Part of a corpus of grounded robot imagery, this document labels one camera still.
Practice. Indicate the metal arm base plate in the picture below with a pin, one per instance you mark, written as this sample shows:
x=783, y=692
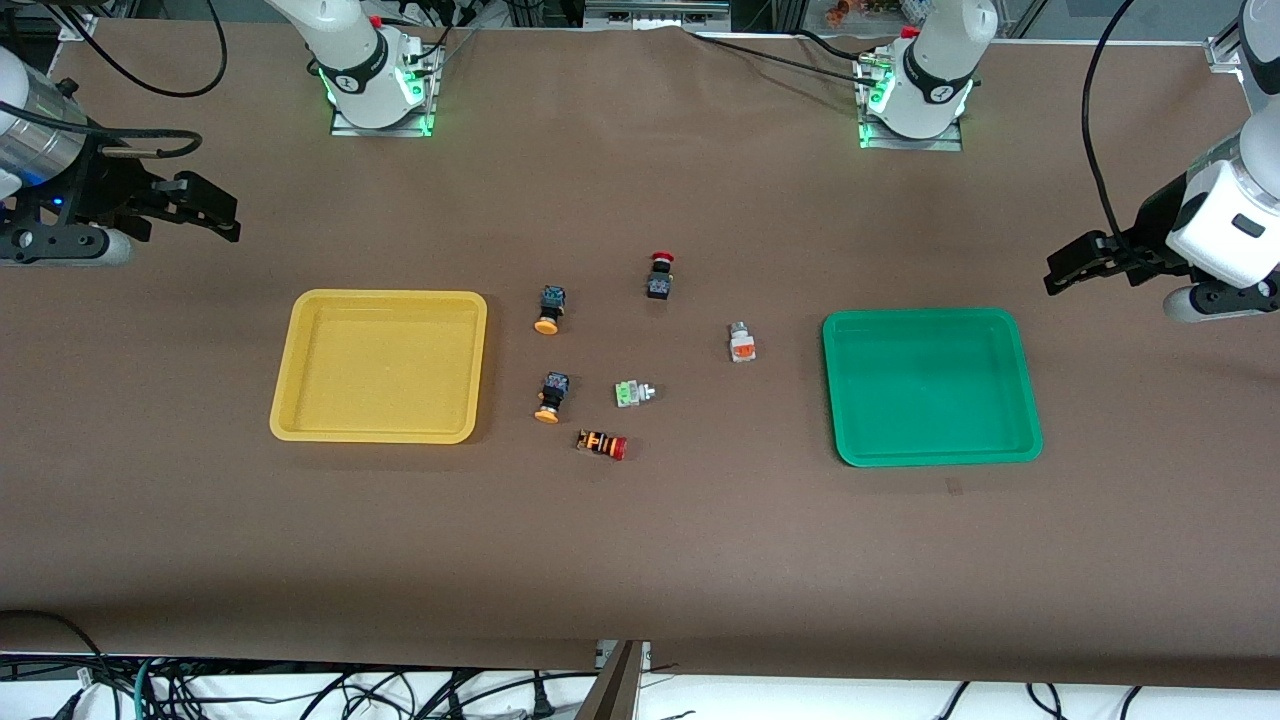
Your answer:
x=400, y=128
x=940, y=145

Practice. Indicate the table support beam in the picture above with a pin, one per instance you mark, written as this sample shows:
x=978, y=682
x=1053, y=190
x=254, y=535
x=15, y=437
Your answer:
x=615, y=690

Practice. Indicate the white button green contact block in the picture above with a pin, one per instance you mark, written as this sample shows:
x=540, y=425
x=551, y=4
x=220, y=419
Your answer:
x=627, y=393

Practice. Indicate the yellow push button black body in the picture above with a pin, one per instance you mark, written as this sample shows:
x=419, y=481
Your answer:
x=553, y=388
x=550, y=300

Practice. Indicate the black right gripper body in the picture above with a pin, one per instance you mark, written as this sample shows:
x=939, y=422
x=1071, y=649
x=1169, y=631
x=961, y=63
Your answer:
x=92, y=186

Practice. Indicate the red button orange striped body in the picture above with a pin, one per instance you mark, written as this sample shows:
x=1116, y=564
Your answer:
x=598, y=443

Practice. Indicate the yellow plastic tray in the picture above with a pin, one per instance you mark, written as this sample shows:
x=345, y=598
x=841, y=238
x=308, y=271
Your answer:
x=380, y=370

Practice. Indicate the red push button black body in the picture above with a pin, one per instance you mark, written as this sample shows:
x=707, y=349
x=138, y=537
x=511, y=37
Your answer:
x=658, y=285

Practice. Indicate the aluminium frame profile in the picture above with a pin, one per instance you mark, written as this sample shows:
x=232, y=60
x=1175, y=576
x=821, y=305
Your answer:
x=1222, y=52

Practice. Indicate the brown table cover sheet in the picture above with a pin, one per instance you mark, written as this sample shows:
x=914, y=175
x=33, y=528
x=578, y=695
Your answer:
x=700, y=560

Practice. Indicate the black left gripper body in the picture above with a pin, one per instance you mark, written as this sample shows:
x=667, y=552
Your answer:
x=1153, y=222

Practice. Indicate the green plastic tray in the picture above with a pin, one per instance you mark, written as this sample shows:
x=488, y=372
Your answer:
x=930, y=390

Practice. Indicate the white button orange contact block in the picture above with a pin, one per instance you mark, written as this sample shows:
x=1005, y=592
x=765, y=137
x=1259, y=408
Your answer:
x=742, y=348

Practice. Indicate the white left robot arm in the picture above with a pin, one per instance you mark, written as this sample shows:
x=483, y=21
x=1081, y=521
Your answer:
x=935, y=60

